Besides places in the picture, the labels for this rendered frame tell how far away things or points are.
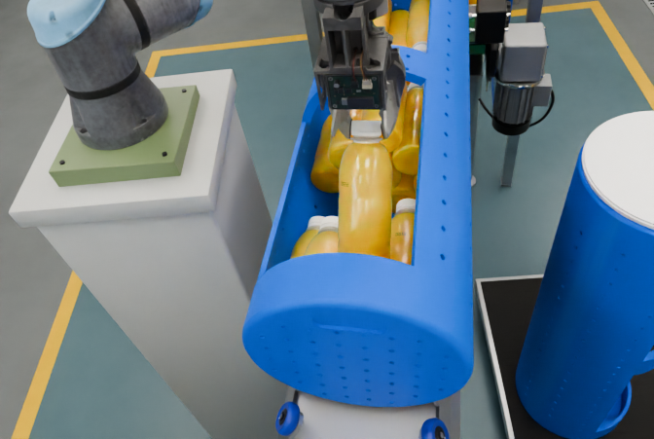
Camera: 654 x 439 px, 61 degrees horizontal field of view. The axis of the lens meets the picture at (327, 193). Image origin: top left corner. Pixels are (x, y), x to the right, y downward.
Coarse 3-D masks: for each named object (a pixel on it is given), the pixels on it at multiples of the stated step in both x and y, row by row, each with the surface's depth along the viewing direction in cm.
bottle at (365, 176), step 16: (352, 144) 69; (368, 144) 68; (352, 160) 68; (368, 160) 67; (384, 160) 68; (352, 176) 68; (368, 176) 67; (384, 176) 68; (352, 192) 68; (368, 192) 68; (384, 192) 68; (352, 208) 68; (368, 208) 68; (384, 208) 69; (352, 224) 69; (368, 224) 68; (384, 224) 69; (352, 240) 69; (368, 240) 69; (384, 240) 70; (384, 256) 70
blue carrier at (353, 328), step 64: (448, 0) 102; (448, 64) 89; (320, 128) 104; (448, 128) 80; (320, 192) 98; (448, 192) 72; (320, 256) 62; (448, 256) 66; (256, 320) 64; (320, 320) 62; (384, 320) 59; (448, 320) 60; (320, 384) 75; (384, 384) 71; (448, 384) 68
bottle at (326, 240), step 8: (320, 232) 79; (328, 232) 77; (336, 232) 78; (312, 240) 77; (320, 240) 76; (328, 240) 75; (336, 240) 76; (312, 248) 75; (320, 248) 75; (328, 248) 74; (336, 248) 75
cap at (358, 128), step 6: (354, 126) 68; (360, 126) 68; (366, 126) 68; (372, 126) 68; (378, 126) 68; (354, 132) 69; (360, 132) 68; (366, 132) 68; (372, 132) 68; (378, 132) 68
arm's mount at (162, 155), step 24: (168, 96) 96; (192, 96) 95; (168, 120) 91; (192, 120) 94; (72, 144) 89; (144, 144) 87; (168, 144) 87; (72, 168) 85; (96, 168) 85; (120, 168) 85; (144, 168) 85; (168, 168) 85
